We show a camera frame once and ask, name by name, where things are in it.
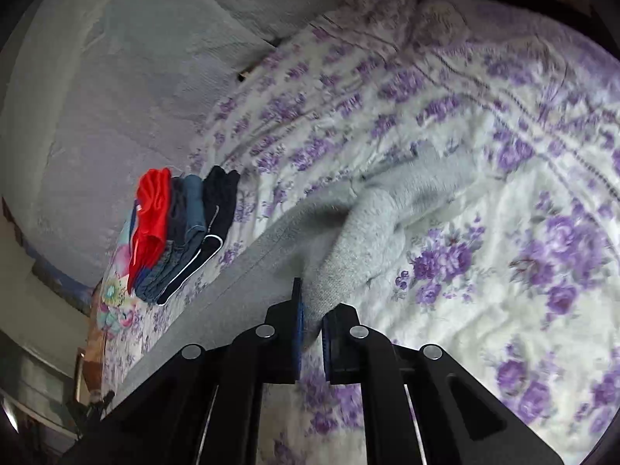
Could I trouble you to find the grey fleece pants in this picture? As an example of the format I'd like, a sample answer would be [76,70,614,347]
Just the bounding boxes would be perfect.
[115,142,477,401]

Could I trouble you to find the dark navy folded pants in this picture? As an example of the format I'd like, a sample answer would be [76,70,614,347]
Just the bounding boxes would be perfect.
[152,166,241,305]

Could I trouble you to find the blue folded jeans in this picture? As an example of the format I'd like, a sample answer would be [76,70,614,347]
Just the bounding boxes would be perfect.
[134,174,206,303]

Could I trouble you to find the colourful floral folded blanket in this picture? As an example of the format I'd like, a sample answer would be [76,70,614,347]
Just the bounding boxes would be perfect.
[96,212,139,339]

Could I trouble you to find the red folded garment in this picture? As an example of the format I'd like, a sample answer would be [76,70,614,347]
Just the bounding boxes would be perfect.
[127,168,171,293]

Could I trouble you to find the purple floral bed sheet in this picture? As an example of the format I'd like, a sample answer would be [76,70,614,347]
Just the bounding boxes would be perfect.
[98,0,620,465]

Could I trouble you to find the white lace headboard cover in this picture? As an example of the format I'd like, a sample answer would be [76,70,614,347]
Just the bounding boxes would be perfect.
[1,0,336,286]

